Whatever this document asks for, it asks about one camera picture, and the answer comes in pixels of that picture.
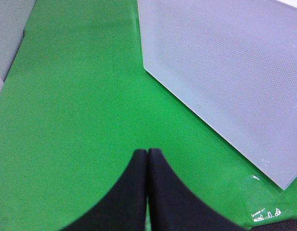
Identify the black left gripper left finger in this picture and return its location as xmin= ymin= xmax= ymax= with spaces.
xmin=62 ymin=149 xmax=147 ymax=231

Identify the green table mat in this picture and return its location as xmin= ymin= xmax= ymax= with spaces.
xmin=0 ymin=0 xmax=297 ymax=231

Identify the white microwave door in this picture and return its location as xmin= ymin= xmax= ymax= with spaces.
xmin=138 ymin=0 xmax=297 ymax=189

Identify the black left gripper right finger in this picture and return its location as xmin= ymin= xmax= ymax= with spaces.
xmin=147 ymin=148 xmax=243 ymax=231

